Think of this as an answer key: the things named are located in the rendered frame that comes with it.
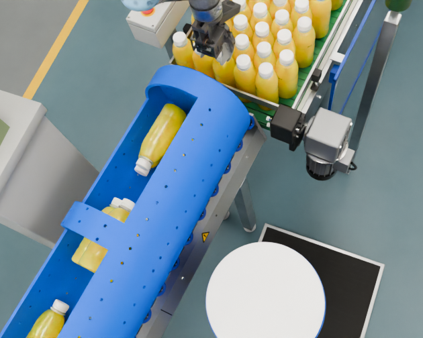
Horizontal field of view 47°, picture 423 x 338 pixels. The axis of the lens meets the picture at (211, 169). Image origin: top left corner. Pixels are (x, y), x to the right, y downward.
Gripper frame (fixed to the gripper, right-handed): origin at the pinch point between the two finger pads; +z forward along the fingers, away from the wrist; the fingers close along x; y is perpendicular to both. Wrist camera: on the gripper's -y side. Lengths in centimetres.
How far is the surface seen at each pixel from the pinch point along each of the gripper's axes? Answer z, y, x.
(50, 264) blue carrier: 0, 72, -11
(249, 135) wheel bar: 15.3, 13.6, 14.4
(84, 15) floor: 108, -55, -136
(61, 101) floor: 108, 0, -115
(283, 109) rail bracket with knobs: 7.4, 5.7, 21.5
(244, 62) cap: -0.7, 0.4, 7.6
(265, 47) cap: -0.7, -5.9, 10.9
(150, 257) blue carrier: -10, 59, 15
